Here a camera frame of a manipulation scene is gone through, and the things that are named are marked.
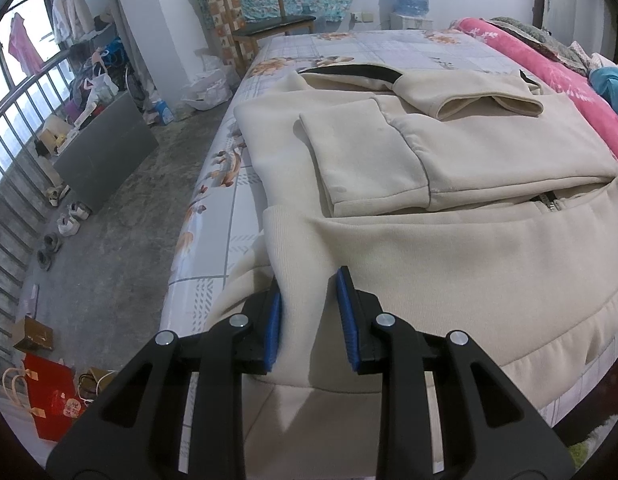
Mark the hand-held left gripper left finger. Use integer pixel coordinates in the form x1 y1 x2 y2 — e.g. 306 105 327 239
46 277 284 480

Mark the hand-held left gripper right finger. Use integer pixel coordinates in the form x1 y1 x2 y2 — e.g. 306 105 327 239
336 266 574 480

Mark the cream zip jacket black trim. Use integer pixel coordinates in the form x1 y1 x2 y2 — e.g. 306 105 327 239
204 62 618 480

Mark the small gold paper bag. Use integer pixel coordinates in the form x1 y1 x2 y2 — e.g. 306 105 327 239
78 367 116 404

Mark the red gift bag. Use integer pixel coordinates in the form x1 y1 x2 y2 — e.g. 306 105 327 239
23 353 88 444

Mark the small brown cardboard box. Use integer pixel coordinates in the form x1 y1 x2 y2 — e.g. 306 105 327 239
12 317 55 353

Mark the blue packet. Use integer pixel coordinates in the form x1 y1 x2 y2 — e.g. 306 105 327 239
153 100 176 127

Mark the grey flat board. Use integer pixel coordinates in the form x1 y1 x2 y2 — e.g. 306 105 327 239
53 91 160 214

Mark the crumpled white plastic bag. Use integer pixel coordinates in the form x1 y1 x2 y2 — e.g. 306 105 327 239
180 67 236 112

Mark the open cardboard box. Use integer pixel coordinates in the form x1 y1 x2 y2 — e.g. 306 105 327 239
38 115 80 154

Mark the white small cabinet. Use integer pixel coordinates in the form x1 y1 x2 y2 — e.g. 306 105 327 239
390 14 435 32

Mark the wooden chair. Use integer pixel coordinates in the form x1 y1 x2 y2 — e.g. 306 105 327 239
219 0 318 77

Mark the orange patchwork cloth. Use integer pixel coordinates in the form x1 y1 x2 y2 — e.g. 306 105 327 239
195 0 250 69

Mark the pile of assorted clutter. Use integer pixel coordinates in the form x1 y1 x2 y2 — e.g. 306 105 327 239
64 35 140 126

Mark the pink floral blanket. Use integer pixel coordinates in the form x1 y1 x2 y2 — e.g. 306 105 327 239
454 17 618 167

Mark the metal window railing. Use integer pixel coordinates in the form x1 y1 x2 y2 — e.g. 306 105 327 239
0 47 73 286

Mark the grey patterned pillow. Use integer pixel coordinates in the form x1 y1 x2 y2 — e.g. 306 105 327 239
489 16 596 77

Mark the blue printed garment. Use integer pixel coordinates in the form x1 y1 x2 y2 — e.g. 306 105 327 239
588 66 618 127

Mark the hanging white garment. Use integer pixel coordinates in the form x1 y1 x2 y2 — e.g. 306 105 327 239
50 0 96 44

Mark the hanging pink garment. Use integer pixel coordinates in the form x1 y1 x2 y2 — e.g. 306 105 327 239
8 12 46 77

